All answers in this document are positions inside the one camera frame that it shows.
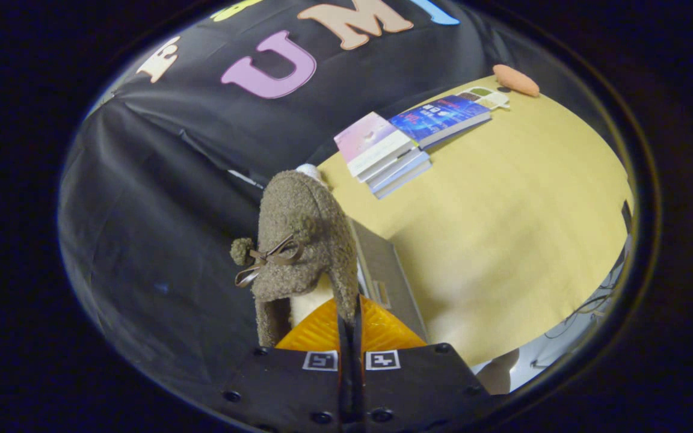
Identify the pale blue book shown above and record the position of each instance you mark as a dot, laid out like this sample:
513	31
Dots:
403	174

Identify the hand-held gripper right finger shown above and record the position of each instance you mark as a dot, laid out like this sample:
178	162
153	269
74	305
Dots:
412	385

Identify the cream fabric storage box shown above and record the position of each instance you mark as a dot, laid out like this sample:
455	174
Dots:
382	270

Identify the brown fuzzy shoe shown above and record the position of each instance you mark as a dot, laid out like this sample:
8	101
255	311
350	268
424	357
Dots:
298	210

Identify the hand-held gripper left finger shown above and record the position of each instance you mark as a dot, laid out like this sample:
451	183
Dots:
298	385

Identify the white fluffy ball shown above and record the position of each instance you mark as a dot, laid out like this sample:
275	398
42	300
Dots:
311	172

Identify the pink book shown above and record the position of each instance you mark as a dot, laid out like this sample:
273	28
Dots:
370	141

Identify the orange oval pad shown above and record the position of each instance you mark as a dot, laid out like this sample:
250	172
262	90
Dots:
516	80

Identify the colour swatch card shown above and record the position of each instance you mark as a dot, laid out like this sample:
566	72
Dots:
485	96

